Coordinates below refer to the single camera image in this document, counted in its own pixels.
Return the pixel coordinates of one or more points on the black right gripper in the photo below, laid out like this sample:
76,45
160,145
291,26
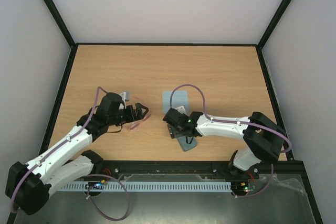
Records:
172,130

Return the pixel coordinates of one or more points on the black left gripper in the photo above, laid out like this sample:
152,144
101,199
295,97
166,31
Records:
132,116

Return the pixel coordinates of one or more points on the pink transparent sunglasses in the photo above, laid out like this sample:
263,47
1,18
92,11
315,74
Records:
132,126

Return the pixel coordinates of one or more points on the grey glasses case green lining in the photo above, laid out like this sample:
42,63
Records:
186,143

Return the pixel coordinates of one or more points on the light blue cleaning cloth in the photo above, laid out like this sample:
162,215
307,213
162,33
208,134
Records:
179,99

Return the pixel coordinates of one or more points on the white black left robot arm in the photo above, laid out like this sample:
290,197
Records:
30,185

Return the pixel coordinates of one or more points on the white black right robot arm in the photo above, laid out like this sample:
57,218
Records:
263,138

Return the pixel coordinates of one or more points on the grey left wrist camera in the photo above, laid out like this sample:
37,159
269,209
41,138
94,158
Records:
125,95

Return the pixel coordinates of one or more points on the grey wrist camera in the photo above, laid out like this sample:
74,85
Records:
125,95
181,109

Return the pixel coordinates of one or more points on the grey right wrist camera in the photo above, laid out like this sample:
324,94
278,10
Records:
181,109

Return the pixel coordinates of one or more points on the black enclosure frame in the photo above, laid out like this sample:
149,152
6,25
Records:
267,78

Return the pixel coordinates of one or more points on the light blue slotted cable duct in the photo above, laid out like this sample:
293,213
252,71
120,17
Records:
224,187

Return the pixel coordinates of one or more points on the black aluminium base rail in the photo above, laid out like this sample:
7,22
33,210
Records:
210,169

